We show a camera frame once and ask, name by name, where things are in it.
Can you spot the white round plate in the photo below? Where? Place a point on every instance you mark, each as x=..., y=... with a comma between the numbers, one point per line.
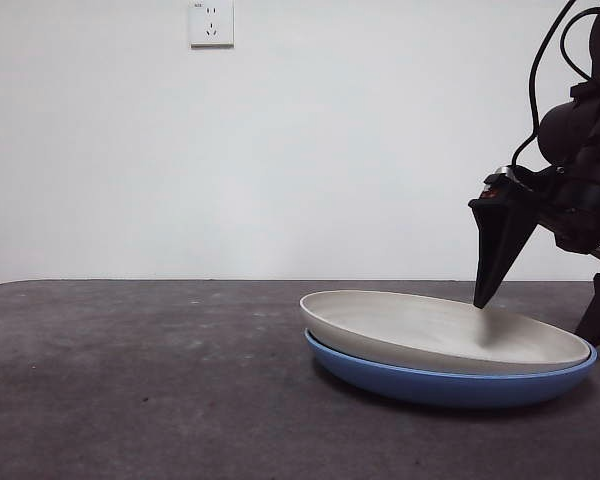
x=405, y=330

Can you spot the blue round plate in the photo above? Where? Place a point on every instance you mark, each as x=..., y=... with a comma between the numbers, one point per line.
x=430, y=387

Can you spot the white wall socket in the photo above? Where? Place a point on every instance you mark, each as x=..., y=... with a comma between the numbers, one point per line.
x=211, y=25

